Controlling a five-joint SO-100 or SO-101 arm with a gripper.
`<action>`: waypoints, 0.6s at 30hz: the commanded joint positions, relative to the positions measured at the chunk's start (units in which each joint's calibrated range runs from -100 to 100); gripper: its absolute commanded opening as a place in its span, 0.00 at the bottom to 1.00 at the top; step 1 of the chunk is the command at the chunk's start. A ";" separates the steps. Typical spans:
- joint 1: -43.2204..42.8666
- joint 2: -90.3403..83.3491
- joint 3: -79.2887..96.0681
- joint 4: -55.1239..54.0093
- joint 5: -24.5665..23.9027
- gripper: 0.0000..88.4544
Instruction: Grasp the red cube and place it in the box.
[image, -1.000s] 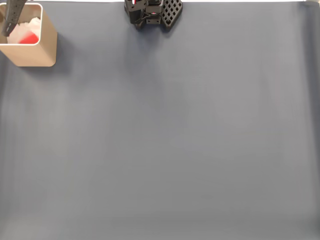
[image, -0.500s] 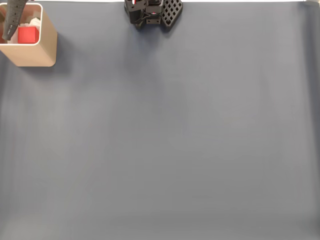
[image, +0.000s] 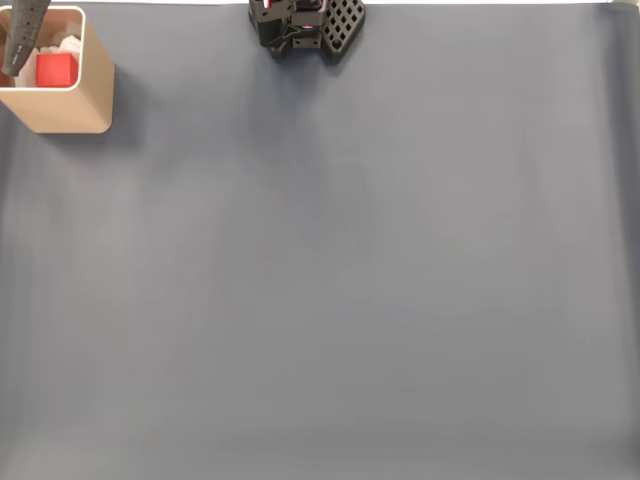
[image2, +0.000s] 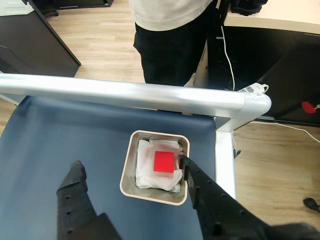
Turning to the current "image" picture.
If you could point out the red cube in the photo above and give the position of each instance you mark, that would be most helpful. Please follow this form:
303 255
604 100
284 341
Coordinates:
56 70

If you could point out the beige rounded box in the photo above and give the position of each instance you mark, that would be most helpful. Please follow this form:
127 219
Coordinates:
75 110

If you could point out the white tissue paper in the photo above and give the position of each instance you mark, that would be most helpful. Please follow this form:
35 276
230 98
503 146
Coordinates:
50 49

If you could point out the grey-blue table mat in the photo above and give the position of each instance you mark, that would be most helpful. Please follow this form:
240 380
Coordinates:
320 300

